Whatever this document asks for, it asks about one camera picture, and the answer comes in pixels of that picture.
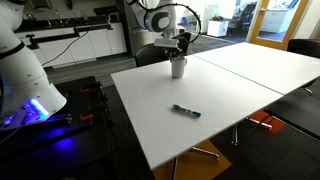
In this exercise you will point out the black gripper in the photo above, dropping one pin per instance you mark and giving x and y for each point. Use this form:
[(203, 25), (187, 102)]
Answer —
[(181, 40)]

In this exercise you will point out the white cup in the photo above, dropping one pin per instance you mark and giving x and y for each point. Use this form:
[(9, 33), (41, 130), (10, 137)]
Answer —
[(178, 68)]

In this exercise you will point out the grey metal cabinet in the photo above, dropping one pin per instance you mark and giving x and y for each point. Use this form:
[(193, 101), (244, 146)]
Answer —
[(138, 40)]

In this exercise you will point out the white cabinet dark top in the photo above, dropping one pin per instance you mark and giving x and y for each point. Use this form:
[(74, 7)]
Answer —
[(217, 28)]

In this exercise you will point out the teal marker pen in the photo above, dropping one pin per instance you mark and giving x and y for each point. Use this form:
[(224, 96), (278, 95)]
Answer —
[(186, 111)]

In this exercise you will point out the black office chair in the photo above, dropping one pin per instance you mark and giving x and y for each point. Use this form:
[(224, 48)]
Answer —
[(248, 15)]

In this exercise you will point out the yellow framed glass door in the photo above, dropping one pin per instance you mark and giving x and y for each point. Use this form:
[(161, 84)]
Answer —
[(255, 23)]

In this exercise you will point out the white counter cabinets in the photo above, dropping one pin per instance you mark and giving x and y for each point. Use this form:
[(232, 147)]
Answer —
[(83, 43)]

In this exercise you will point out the orange black clamp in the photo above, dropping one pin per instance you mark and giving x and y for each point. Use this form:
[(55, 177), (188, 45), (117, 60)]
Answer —
[(85, 90), (86, 117)]

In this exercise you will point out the chrome table leg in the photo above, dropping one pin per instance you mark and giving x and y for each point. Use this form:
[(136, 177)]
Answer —
[(203, 151), (235, 133)]

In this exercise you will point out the black long bar clamp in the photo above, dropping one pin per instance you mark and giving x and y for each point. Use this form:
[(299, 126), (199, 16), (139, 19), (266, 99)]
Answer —
[(66, 32)]

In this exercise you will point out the white drawer cabinet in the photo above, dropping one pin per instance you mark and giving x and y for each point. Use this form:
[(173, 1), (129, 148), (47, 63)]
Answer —
[(280, 20)]

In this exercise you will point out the black perforated robot table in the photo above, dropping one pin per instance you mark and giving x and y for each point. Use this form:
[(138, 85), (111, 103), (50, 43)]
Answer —
[(66, 150)]

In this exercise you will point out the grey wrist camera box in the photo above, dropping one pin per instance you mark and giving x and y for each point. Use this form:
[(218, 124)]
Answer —
[(166, 42)]

